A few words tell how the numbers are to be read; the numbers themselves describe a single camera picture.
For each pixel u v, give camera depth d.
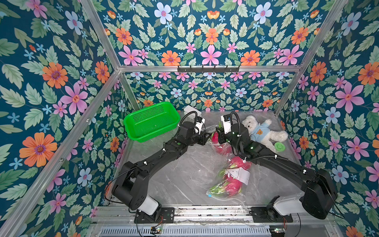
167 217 0.73
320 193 0.41
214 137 0.77
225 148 0.78
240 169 0.77
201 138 0.74
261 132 0.98
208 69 0.93
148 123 1.14
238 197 0.78
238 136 0.57
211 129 0.80
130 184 0.44
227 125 0.67
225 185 0.73
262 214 0.73
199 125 0.75
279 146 0.94
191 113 0.64
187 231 0.77
